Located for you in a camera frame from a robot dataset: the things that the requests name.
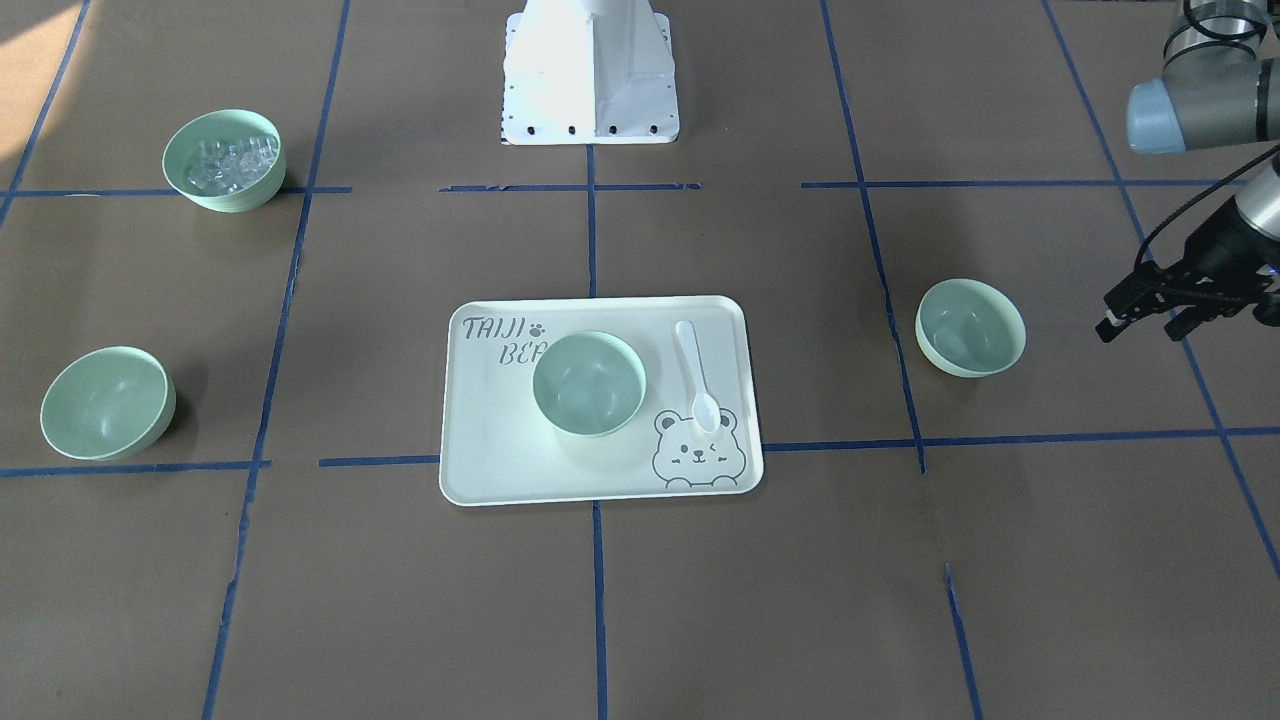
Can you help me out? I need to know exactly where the white camera post with base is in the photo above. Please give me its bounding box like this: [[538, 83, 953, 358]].
[[500, 1, 681, 146]]

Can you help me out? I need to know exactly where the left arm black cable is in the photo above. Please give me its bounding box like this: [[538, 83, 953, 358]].
[[1133, 145, 1280, 272]]

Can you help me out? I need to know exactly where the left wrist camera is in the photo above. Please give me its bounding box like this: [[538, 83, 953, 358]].
[[1252, 268, 1280, 328]]

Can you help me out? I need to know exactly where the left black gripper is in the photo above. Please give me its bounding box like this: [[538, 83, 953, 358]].
[[1094, 200, 1279, 343]]

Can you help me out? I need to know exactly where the white plastic spoon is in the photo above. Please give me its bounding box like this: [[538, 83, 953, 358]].
[[675, 320, 721, 436]]

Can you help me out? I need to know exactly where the pale green tray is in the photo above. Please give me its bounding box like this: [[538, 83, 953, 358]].
[[439, 295, 764, 506]]

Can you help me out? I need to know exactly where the green bowl on tray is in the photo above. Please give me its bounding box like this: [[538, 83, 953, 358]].
[[532, 331, 648, 438]]

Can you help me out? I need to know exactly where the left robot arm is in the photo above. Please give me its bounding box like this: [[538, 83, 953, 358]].
[[1094, 1, 1279, 343]]

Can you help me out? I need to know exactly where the green bowl with ice cubes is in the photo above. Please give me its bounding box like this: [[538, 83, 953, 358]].
[[161, 109, 287, 214]]

